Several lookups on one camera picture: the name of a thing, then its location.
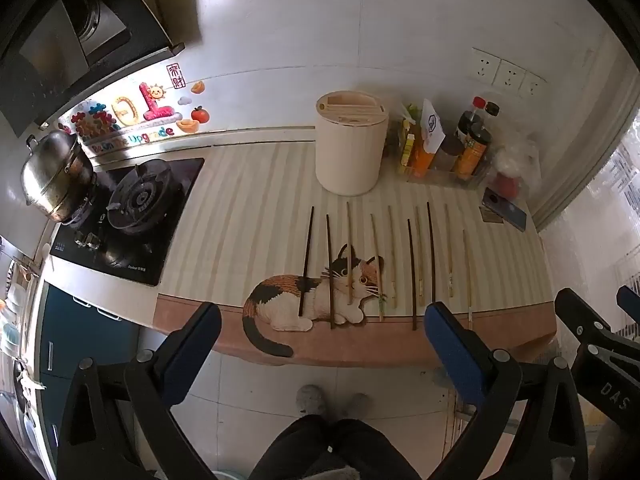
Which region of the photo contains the red cap sauce bottle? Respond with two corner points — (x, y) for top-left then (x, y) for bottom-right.
(454, 96), (488, 147)

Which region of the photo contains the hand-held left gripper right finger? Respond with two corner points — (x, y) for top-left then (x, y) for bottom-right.
(424, 301), (590, 480)

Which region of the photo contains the person's right leg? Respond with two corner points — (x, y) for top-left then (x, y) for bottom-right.
(330, 417), (422, 480)

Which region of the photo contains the dark wooden chopstick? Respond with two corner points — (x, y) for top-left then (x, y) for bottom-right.
(406, 218), (418, 332)
(298, 206), (315, 318)
(426, 202), (437, 304)
(325, 214), (335, 331)

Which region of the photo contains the person's left leg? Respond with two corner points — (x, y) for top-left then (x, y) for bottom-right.
(249, 414), (341, 480)

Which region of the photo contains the window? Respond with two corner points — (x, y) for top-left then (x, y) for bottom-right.
(530, 55), (640, 346)

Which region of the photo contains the yellow green seasoning packet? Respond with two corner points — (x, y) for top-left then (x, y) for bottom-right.
(397, 104), (420, 168)

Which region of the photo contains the orange seasoning packet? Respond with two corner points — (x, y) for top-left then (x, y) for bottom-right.
(412, 132), (443, 178)

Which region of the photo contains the black gas stove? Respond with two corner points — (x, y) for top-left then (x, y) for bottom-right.
(49, 156), (206, 288)

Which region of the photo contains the grey fuzzy slipper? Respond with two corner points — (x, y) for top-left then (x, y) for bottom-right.
(296, 385), (327, 417)
(342, 392), (373, 420)

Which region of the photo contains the dark blue phone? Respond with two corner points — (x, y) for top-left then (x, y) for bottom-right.
(482, 187), (529, 233)

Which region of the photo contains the black range hood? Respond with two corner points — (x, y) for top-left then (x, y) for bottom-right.
(0, 0), (203, 137)

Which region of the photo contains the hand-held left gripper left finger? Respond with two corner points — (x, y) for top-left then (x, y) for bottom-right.
(57, 301), (223, 480)

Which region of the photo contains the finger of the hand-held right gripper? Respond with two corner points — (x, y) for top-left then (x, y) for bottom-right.
(616, 285), (640, 318)
(554, 287), (618, 361)

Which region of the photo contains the person's leg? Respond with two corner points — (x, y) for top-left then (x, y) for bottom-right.
(249, 414), (341, 480)
(330, 417), (422, 480)

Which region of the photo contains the steel pot with lid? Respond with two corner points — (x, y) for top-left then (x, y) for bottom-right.
(20, 129), (96, 224)

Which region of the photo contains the white wall socket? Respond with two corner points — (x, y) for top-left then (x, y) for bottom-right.
(496, 59), (527, 93)
(520, 71), (547, 101)
(468, 47), (502, 87)

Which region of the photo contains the red container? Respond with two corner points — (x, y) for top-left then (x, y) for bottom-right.
(495, 172), (524, 199)

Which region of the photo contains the white dishware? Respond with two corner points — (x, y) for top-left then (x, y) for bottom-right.
(0, 280), (32, 361)

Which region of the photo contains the blue kitchen cabinet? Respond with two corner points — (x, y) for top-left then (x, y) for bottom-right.
(37, 280), (142, 463)

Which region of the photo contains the colourful letter wall sticker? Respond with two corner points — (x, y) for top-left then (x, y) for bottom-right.
(57, 82), (182, 158)

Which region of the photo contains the white paper packet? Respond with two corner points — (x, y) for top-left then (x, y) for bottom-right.
(420, 98), (447, 153)

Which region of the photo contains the striped cat print mat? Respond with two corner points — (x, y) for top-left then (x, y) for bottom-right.
(152, 137), (558, 368)

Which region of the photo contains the clear plastic bag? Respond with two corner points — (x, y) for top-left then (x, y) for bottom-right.
(492, 132), (543, 188)

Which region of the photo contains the cream round chopstick holder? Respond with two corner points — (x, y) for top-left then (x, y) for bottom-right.
(315, 89), (390, 196)

